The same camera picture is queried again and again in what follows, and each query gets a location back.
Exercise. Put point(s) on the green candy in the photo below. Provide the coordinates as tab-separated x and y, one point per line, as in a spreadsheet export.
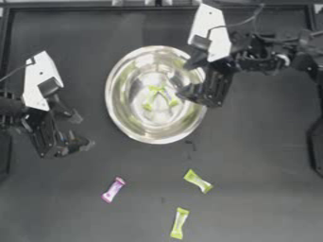
197	181
169	99
149	100
179	223

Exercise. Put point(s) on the pink candy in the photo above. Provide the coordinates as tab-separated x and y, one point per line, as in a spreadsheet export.
112	189

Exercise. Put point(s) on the steel bowl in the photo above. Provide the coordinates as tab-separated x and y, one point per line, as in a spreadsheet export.
156	126

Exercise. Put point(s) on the black metal frame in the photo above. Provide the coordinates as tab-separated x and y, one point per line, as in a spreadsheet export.
84	7

